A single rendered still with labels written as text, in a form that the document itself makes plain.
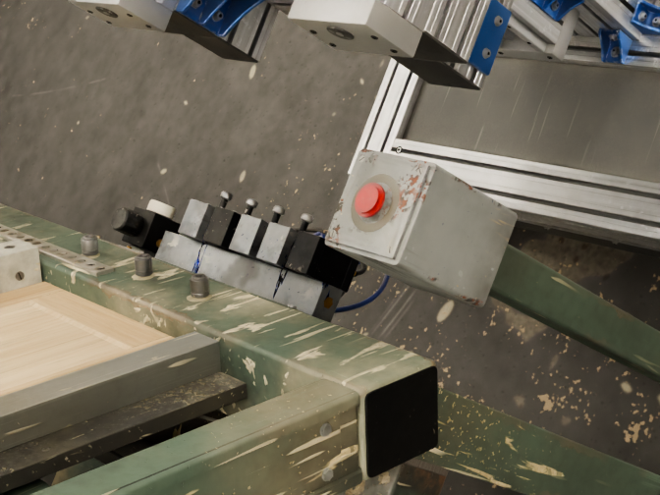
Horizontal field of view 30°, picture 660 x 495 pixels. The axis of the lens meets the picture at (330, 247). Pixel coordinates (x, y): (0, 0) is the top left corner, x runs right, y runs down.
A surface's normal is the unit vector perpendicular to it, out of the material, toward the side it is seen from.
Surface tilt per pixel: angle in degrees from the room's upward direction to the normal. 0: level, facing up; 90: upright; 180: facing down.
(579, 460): 90
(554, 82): 0
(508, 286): 90
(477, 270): 90
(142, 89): 0
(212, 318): 58
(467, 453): 90
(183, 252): 0
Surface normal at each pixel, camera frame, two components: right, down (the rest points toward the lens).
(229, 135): -0.65, -0.31
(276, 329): -0.04, -0.95
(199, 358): 0.67, 0.20
